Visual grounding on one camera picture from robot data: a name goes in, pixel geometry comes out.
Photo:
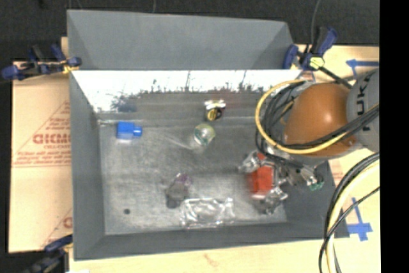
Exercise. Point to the grey and purple object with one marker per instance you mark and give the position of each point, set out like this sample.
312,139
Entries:
179,188

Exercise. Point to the clear glass ball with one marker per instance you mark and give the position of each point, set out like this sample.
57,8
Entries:
204,134

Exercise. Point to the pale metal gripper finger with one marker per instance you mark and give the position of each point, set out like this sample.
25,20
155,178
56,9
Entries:
271,199
250,163

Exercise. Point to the grey metal bin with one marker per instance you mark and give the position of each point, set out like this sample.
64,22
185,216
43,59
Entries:
143,169

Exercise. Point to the black, yellow and white object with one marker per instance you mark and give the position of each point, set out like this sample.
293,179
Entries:
214,110

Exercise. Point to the brown cardboard board, red print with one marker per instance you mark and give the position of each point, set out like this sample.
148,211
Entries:
38,144

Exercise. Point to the clear plastic packet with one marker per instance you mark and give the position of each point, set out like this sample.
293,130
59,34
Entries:
204,212

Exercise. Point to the blue plastic block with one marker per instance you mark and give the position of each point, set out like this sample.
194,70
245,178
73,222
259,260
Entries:
126,130

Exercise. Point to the red block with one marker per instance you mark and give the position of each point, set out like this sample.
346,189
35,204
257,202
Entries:
261,180

